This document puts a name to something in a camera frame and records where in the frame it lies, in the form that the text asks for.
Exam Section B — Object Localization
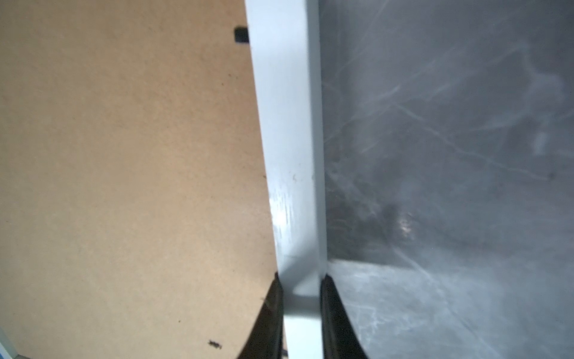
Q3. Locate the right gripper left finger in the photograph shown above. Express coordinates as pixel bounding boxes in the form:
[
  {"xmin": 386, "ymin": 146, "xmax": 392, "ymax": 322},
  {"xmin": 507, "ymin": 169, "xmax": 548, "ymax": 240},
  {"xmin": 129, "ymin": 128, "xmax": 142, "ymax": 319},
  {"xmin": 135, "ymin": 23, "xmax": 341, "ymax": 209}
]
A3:
[{"xmin": 237, "ymin": 273, "xmax": 284, "ymax": 359}]

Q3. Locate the white picture frame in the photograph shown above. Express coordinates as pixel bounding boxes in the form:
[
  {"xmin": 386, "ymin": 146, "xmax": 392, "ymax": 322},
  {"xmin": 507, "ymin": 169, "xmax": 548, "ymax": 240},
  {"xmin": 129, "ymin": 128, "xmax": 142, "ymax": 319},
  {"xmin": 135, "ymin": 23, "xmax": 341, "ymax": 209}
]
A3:
[{"xmin": 245, "ymin": 1, "xmax": 327, "ymax": 358}]

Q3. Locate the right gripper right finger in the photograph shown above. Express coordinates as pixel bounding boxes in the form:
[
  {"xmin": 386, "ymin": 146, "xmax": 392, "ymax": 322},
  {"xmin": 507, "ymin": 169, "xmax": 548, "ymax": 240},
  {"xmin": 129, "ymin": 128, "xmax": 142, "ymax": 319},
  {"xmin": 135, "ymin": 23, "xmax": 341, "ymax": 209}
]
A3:
[{"xmin": 320, "ymin": 275, "xmax": 368, "ymax": 359}]

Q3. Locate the brown frame backing board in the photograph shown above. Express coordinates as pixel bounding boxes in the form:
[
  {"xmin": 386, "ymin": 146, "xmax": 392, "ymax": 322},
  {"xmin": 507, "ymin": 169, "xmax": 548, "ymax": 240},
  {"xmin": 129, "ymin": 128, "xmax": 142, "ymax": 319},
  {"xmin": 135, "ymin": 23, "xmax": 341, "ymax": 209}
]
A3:
[{"xmin": 1, "ymin": 1, "xmax": 276, "ymax": 358}]

